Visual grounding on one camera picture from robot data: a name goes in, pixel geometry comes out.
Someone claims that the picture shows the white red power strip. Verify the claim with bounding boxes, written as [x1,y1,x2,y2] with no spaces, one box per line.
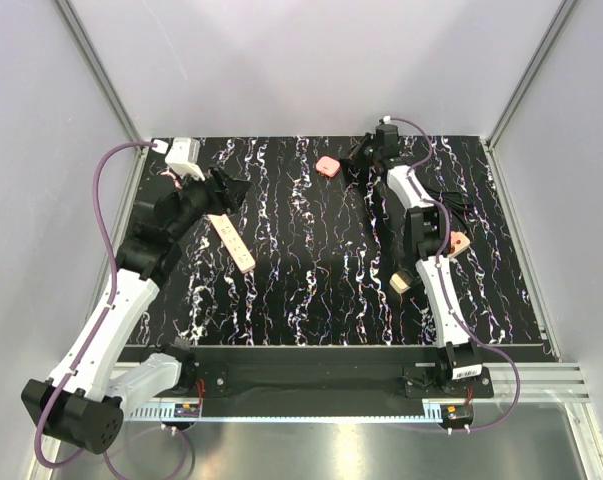
[390,231,471,294]

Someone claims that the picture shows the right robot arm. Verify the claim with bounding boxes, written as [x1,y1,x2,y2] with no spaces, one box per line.
[344,116,483,401]

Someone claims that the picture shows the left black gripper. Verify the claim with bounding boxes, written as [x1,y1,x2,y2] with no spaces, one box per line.
[168,164,252,241]

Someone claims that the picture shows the black power strip cord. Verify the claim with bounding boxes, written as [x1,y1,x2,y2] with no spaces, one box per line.
[425,187,474,221]

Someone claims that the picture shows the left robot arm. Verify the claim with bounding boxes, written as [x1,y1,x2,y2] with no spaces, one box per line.
[21,167,251,455]

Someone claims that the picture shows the pink cube socket adapter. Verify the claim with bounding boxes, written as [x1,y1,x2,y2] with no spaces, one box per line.
[315,156,341,178]

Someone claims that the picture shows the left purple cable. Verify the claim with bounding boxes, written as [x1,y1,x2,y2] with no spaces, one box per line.
[33,140,192,477]

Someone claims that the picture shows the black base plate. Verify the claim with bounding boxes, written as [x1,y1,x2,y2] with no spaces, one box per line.
[178,346,494,413]

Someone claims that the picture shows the white slotted cable duct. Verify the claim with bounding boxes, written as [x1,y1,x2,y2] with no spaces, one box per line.
[126,401,442,424]

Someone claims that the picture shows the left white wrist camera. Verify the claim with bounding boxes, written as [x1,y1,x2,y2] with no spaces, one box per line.
[165,137,205,181]

